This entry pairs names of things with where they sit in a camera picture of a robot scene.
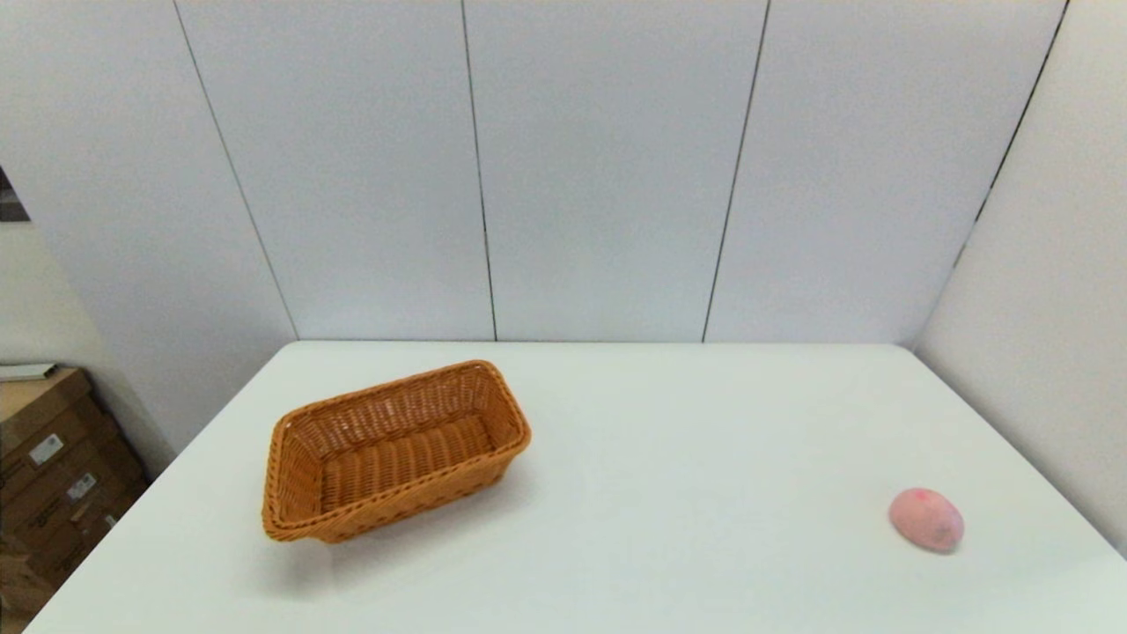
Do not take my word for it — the dark wall picture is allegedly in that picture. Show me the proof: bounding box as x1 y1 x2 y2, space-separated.
0 166 31 223

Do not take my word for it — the low cardboard box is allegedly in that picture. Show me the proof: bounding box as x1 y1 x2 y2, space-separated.
0 533 55 634

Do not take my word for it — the orange woven wicker basket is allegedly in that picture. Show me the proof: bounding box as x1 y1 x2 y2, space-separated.
261 359 532 544

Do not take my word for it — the small cardboard box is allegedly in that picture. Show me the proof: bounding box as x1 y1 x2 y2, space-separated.
0 368 94 457

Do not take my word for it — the pink peach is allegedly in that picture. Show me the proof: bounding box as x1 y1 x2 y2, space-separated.
888 488 965 553

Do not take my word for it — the cardboard box with white labels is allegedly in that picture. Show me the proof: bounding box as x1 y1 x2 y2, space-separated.
0 398 148 589

